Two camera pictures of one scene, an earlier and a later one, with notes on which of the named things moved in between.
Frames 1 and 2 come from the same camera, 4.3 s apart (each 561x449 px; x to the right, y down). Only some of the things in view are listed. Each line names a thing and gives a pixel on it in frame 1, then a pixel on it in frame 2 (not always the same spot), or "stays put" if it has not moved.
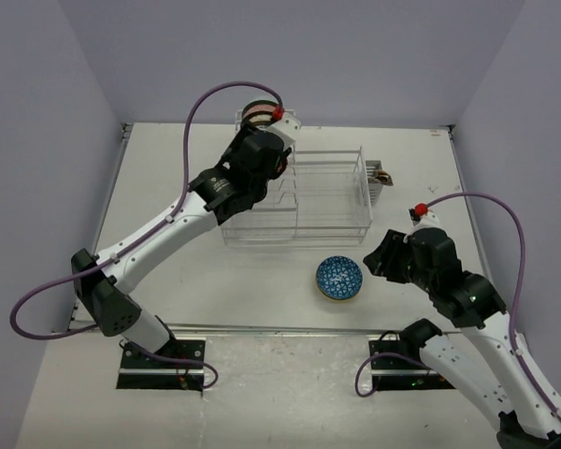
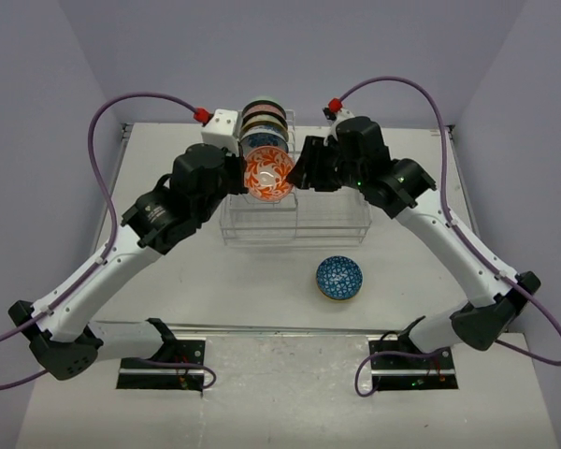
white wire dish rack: x=323 y=198 stays put
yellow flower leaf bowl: x=259 y=119 stays put
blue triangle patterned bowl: x=338 y=277 stays put
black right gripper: x=382 y=260 → x=309 y=169
